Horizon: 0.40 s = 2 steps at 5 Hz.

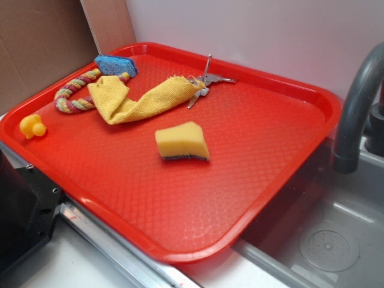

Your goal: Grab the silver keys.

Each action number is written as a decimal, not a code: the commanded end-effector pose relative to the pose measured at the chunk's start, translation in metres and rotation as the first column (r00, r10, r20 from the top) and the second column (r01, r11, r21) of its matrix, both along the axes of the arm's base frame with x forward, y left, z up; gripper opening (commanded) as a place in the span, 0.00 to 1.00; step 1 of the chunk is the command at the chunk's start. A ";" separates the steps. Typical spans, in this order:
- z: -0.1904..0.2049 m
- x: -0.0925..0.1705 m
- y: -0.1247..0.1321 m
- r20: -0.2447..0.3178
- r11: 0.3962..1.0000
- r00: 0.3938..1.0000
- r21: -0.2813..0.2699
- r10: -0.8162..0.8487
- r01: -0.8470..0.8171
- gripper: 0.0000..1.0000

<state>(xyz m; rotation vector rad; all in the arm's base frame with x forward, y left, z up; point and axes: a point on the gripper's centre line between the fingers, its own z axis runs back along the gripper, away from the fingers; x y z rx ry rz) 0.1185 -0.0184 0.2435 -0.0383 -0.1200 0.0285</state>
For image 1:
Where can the yellow sponge with dark base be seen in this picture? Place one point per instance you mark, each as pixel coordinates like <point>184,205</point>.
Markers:
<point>185,140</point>

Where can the yellow microfiber cloth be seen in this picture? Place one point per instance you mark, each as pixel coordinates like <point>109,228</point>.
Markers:
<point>110,97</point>

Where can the blue sponge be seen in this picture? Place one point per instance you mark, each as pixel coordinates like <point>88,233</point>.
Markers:
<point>116,65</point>

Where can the grey plastic faucet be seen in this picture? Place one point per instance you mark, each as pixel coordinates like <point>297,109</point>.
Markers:
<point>363,93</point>

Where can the grey plastic sink basin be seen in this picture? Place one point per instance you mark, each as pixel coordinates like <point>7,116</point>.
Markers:
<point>323,228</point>

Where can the yellow rubber duck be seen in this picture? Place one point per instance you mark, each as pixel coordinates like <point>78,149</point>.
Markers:
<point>31,126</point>

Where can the brown cardboard panel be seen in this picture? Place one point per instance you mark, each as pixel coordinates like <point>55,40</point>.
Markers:
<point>45,41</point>

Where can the dark faucet knob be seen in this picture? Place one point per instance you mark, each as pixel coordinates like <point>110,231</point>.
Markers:
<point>374,128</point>

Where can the multicolour rope ring toy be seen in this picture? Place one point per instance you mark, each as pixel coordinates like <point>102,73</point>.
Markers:
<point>61,98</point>

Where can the silver metal rail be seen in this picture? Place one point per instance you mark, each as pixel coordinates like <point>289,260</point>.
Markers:
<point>84,252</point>

